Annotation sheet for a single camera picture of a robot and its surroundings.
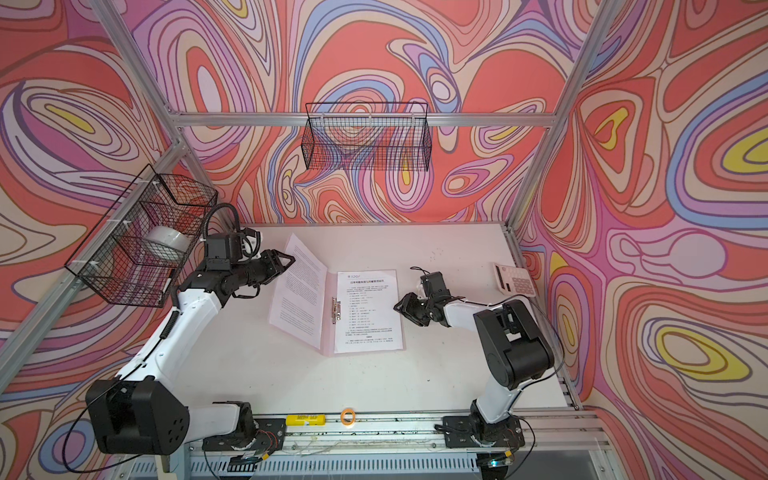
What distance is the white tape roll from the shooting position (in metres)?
0.73

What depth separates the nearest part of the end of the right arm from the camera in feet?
2.36

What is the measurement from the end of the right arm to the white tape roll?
61cm
